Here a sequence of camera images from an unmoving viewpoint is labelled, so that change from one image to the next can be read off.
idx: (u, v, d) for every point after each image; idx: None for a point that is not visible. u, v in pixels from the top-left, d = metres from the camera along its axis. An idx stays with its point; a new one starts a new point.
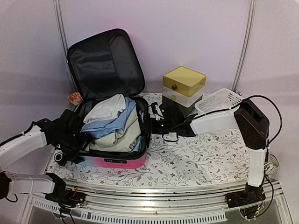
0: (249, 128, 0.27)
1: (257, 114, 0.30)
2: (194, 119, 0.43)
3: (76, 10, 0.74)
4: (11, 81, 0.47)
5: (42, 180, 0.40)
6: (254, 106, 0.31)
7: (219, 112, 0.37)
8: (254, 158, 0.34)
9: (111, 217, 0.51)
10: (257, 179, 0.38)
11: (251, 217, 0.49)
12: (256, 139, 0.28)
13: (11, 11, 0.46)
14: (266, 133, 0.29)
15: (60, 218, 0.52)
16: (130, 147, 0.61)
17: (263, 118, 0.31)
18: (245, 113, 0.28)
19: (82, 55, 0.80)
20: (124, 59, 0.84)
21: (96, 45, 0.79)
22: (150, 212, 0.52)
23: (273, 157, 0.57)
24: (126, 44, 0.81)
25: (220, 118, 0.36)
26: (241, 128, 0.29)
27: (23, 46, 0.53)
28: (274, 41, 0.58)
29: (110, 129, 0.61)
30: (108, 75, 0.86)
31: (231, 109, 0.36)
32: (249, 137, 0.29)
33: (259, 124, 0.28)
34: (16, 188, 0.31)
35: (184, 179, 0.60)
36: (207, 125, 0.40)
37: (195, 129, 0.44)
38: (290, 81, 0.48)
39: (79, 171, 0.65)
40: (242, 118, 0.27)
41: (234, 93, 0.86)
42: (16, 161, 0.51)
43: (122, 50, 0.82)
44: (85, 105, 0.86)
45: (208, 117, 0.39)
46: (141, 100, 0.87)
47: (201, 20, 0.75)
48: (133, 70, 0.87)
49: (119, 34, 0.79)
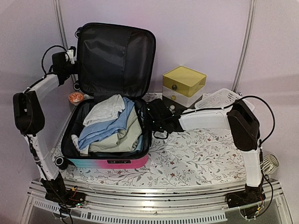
0: (241, 130, 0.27)
1: (249, 115, 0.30)
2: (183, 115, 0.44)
3: (76, 10, 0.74)
4: (12, 81, 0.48)
5: (51, 164, 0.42)
6: (246, 107, 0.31)
7: (212, 111, 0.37)
8: (248, 162, 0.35)
9: (111, 217, 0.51)
10: (257, 179, 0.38)
11: (251, 217, 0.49)
12: (247, 141, 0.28)
13: (11, 11, 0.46)
14: (256, 135, 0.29)
15: (60, 218, 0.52)
16: (132, 147, 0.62)
17: (254, 120, 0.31)
18: (238, 115, 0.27)
19: (95, 38, 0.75)
20: (135, 59, 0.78)
21: (112, 34, 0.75)
22: (150, 212, 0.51)
23: (273, 157, 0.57)
24: (145, 45, 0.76)
25: (213, 116, 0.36)
26: (233, 130, 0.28)
27: (24, 46, 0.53)
28: (274, 39, 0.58)
29: (112, 130, 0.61)
30: (113, 68, 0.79)
31: (224, 109, 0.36)
32: (239, 139, 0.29)
33: (250, 126, 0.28)
34: (40, 141, 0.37)
35: (184, 179, 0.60)
36: (197, 123, 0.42)
37: (183, 124, 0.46)
38: (290, 81, 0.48)
39: (79, 171, 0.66)
40: (236, 121, 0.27)
41: (234, 93, 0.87)
42: (15, 162, 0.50)
43: (138, 48, 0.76)
44: (83, 107, 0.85)
45: (198, 115, 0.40)
46: (139, 99, 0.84)
47: (201, 20, 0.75)
48: (142, 73, 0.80)
49: (147, 35, 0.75)
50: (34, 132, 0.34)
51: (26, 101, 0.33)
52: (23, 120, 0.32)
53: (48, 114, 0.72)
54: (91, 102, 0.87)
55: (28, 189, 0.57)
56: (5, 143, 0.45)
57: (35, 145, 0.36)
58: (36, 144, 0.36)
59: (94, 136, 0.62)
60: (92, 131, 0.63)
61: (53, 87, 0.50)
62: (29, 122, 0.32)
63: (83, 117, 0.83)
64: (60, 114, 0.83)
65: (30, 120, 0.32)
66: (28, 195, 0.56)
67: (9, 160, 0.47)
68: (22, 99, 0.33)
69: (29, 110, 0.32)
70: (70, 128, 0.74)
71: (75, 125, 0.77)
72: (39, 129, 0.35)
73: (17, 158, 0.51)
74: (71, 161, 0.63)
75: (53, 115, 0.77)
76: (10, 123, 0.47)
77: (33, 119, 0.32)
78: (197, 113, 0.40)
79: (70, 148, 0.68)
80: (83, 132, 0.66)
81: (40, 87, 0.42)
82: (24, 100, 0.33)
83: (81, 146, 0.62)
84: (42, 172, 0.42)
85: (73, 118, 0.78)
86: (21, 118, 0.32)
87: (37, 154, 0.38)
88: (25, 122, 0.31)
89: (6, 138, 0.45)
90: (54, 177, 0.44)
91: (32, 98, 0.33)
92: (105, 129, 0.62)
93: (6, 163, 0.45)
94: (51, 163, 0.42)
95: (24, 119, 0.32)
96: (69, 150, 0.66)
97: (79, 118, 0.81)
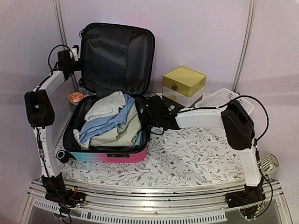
0: (234, 129, 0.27)
1: (243, 115, 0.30)
2: (180, 113, 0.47)
3: (76, 10, 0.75)
4: (12, 81, 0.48)
5: (54, 160, 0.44)
6: (241, 107, 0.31)
7: (206, 110, 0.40)
8: (246, 163, 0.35)
9: (111, 217, 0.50)
10: (255, 179, 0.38)
11: (251, 217, 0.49)
12: (241, 141, 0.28)
13: (11, 11, 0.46)
14: (250, 135, 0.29)
15: (60, 218, 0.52)
16: (131, 141, 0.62)
17: (249, 120, 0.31)
18: (231, 114, 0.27)
19: (98, 38, 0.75)
20: (135, 56, 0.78)
21: (113, 33, 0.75)
22: (150, 212, 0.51)
23: (273, 157, 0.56)
24: (145, 44, 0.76)
25: (206, 115, 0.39)
26: (227, 129, 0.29)
27: (24, 46, 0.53)
28: (274, 39, 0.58)
29: (112, 125, 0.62)
30: (115, 66, 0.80)
31: (218, 108, 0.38)
32: (232, 138, 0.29)
33: (244, 126, 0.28)
34: (47, 134, 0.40)
35: (184, 179, 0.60)
36: (191, 121, 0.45)
37: (179, 122, 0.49)
38: (290, 82, 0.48)
39: (79, 171, 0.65)
40: (229, 120, 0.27)
41: (234, 93, 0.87)
42: (14, 161, 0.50)
43: (138, 47, 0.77)
44: (85, 103, 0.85)
45: (194, 113, 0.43)
46: (140, 96, 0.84)
47: (201, 20, 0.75)
48: (142, 72, 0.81)
49: (146, 34, 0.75)
50: (43, 126, 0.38)
51: (37, 98, 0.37)
52: (36, 115, 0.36)
53: None
54: (93, 99, 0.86)
55: (28, 189, 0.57)
56: (5, 143, 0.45)
57: (43, 137, 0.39)
58: (43, 137, 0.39)
59: (94, 130, 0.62)
60: (93, 125, 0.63)
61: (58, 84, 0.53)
62: (41, 116, 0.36)
63: (85, 114, 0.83)
64: (61, 114, 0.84)
65: (42, 114, 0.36)
66: (28, 195, 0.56)
67: (9, 160, 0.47)
68: (33, 97, 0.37)
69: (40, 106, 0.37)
70: (70, 123, 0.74)
71: (77, 120, 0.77)
72: (48, 123, 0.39)
73: (17, 158, 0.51)
74: (71, 154, 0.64)
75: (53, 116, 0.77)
76: (9, 123, 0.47)
77: (45, 114, 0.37)
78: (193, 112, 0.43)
79: (72, 142, 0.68)
80: (85, 126, 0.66)
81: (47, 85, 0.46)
82: (34, 98, 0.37)
83: (82, 140, 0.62)
84: (44, 168, 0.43)
85: (74, 114, 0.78)
86: (33, 114, 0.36)
87: (43, 147, 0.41)
88: (38, 116, 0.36)
89: (6, 138, 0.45)
90: (56, 173, 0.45)
91: (44, 95, 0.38)
92: (105, 123, 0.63)
93: (7, 163, 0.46)
94: (54, 160, 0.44)
95: (37, 114, 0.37)
96: (70, 144, 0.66)
97: (81, 114, 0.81)
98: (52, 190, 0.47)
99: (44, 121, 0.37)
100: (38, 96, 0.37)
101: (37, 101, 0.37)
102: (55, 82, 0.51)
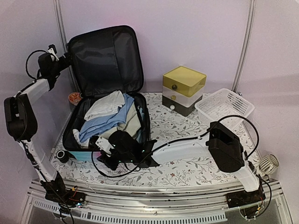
0: (228, 157, 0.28)
1: (228, 135, 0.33)
2: (155, 151, 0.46)
3: (75, 10, 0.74)
4: (12, 82, 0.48)
5: (48, 164, 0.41)
6: (225, 129, 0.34)
7: (188, 141, 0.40)
8: (242, 175, 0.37)
9: (111, 217, 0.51)
10: (254, 183, 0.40)
11: (251, 217, 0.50)
12: (232, 165, 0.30)
13: (10, 12, 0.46)
14: (239, 156, 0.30)
15: (60, 218, 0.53)
16: None
17: (234, 138, 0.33)
18: (219, 142, 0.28)
19: (88, 36, 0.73)
20: (129, 53, 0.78)
21: (108, 32, 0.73)
22: (150, 212, 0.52)
23: (273, 157, 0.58)
24: (134, 41, 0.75)
25: (189, 147, 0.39)
26: (220, 157, 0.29)
27: (23, 47, 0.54)
28: (274, 40, 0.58)
29: (111, 124, 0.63)
30: (106, 65, 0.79)
31: (200, 137, 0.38)
32: (224, 163, 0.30)
33: (233, 150, 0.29)
34: (33, 142, 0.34)
35: (184, 179, 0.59)
36: (168, 155, 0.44)
37: (157, 158, 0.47)
38: (291, 81, 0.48)
39: (79, 171, 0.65)
40: (219, 150, 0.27)
41: (234, 93, 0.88)
42: (13, 163, 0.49)
43: (128, 45, 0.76)
44: (84, 103, 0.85)
45: (175, 146, 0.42)
46: (138, 95, 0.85)
47: (201, 21, 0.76)
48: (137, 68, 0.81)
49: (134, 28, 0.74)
50: (29, 138, 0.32)
51: (18, 104, 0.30)
52: (17, 125, 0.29)
53: (48, 114, 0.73)
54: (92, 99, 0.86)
55: (28, 189, 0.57)
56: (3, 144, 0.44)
57: (32, 150, 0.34)
58: (32, 149, 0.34)
59: (94, 129, 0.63)
60: (92, 125, 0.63)
61: (43, 93, 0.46)
62: (24, 126, 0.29)
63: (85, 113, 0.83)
64: (60, 114, 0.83)
65: (23, 124, 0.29)
66: (28, 195, 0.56)
67: (9, 161, 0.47)
68: (12, 104, 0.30)
69: (21, 113, 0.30)
70: (70, 123, 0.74)
71: (76, 120, 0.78)
72: (33, 132, 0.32)
73: (16, 159, 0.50)
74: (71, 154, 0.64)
75: (53, 116, 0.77)
76: None
77: (27, 122, 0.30)
78: (171, 145, 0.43)
79: (71, 141, 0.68)
80: (84, 125, 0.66)
81: (31, 90, 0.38)
82: (15, 105, 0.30)
83: (82, 139, 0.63)
84: (41, 174, 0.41)
85: (74, 114, 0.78)
86: (13, 123, 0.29)
87: (34, 158, 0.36)
88: (19, 128, 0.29)
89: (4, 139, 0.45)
90: (54, 177, 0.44)
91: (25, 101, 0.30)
92: (105, 122, 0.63)
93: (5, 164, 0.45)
94: (48, 164, 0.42)
95: (17, 123, 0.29)
96: (70, 144, 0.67)
97: (81, 114, 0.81)
98: (56, 192, 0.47)
99: (30, 130, 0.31)
100: (18, 102, 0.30)
101: (18, 109, 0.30)
102: (38, 91, 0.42)
